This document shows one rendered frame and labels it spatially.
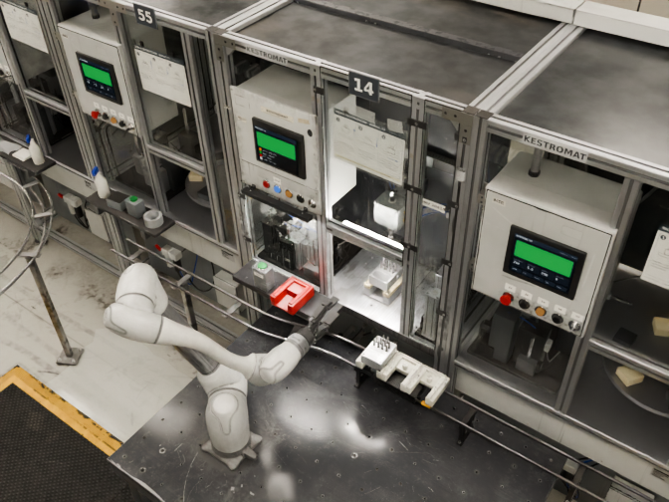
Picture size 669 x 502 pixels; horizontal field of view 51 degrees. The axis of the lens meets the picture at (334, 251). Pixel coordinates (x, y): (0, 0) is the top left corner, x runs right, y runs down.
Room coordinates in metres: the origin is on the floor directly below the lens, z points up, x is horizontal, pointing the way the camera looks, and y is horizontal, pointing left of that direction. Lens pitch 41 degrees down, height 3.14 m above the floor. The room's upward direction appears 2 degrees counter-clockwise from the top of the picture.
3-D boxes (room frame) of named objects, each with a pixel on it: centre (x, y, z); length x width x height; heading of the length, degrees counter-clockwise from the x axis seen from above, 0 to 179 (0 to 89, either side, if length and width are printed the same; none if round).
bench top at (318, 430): (1.56, 0.02, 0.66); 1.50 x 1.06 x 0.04; 53
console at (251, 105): (2.45, 0.15, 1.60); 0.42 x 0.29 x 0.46; 53
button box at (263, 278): (2.32, 0.32, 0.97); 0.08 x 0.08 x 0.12; 53
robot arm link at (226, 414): (1.64, 0.44, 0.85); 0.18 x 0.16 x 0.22; 6
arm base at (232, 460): (1.62, 0.42, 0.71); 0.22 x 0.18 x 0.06; 53
